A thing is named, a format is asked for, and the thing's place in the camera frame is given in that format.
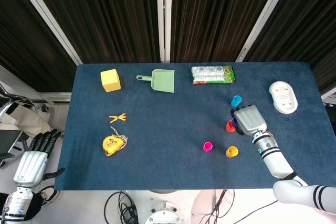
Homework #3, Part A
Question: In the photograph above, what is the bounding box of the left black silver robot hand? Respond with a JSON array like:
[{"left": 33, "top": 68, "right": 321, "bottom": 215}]
[{"left": 13, "top": 129, "right": 66, "bottom": 188}]

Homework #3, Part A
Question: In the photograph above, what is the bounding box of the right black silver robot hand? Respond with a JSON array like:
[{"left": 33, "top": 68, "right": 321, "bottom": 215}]
[{"left": 230, "top": 105, "right": 268, "bottom": 137}]

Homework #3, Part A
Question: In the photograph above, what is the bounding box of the light blue plastic cup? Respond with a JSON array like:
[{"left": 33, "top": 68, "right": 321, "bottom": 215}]
[{"left": 230, "top": 94, "right": 243, "bottom": 108}]

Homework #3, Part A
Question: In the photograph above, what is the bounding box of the yellow-orange plastic cup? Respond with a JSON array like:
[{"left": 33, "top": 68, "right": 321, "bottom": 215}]
[{"left": 225, "top": 146, "right": 239, "bottom": 158}]

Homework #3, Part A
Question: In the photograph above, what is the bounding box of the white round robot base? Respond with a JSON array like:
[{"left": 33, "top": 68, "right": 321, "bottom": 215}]
[{"left": 144, "top": 200, "right": 184, "bottom": 224}]

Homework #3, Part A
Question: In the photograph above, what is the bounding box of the black mesh office chair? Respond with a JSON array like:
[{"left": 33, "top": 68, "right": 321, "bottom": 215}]
[{"left": 0, "top": 82, "right": 53, "bottom": 169}]

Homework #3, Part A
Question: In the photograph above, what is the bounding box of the black white sneaker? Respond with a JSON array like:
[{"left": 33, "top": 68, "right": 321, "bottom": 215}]
[{"left": 39, "top": 186, "right": 60, "bottom": 204}]

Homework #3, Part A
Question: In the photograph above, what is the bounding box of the white oval plastic dish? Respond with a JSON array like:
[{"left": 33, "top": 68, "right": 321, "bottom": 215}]
[{"left": 269, "top": 81, "right": 299, "bottom": 115}]

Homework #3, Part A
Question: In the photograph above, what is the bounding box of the black trouser leg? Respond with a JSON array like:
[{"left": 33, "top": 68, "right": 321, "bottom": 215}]
[{"left": 26, "top": 191, "right": 47, "bottom": 221}]

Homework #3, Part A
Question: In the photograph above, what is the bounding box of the beige tote bag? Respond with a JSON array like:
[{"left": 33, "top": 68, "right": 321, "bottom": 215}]
[{"left": 0, "top": 100, "right": 56, "bottom": 141}]

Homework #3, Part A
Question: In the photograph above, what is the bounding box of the green white snack bag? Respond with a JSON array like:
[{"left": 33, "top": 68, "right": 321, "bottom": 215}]
[{"left": 191, "top": 64, "right": 236, "bottom": 85}]

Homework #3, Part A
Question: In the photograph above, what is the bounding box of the yellow tape measure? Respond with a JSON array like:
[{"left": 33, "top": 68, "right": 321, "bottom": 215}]
[{"left": 102, "top": 134, "right": 124, "bottom": 157}]

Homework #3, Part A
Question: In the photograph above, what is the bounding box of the blue table cloth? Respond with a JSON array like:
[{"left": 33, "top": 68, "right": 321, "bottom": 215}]
[{"left": 54, "top": 62, "right": 336, "bottom": 190}]

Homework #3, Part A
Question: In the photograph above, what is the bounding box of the light green plastic dustpan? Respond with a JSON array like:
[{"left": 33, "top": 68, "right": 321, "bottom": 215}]
[{"left": 135, "top": 69, "right": 176, "bottom": 94}]

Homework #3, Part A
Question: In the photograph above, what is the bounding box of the pale pink rounded object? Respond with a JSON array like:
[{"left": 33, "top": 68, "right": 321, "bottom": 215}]
[{"left": 191, "top": 189, "right": 236, "bottom": 224}]

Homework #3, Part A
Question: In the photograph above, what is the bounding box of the dark brown pleated curtain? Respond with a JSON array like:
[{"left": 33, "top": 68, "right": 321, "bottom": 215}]
[
  {"left": 170, "top": 0, "right": 284, "bottom": 63},
  {"left": 245, "top": 0, "right": 336, "bottom": 95},
  {"left": 25, "top": 0, "right": 161, "bottom": 64},
  {"left": 0, "top": 0, "right": 77, "bottom": 92}
]

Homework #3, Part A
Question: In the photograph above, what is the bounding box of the yellow cube block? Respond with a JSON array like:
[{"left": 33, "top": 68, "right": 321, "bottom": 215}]
[{"left": 100, "top": 68, "right": 122, "bottom": 93}]

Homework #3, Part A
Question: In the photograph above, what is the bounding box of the braided grey cord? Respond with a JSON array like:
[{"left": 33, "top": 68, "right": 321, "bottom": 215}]
[{"left": 110, "top": 126, "right": 130, "bottom": 154}]

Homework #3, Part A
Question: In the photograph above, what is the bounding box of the white frame post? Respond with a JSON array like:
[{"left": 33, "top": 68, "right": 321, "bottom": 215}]
[
  {"left": 156, "top": 0, "right": 173, "bottom": 63},
  {"left": 235, "top": 0, "right": 292, "bottom": 62},
  {"left": 9, "top": 0, "right": 84, "bottom": 65}
]

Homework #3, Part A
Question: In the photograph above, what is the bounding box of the black cable bundle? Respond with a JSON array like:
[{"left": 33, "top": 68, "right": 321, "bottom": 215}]
[{"left": 103, "top": 189, "right": 140, "bottom": 224}]

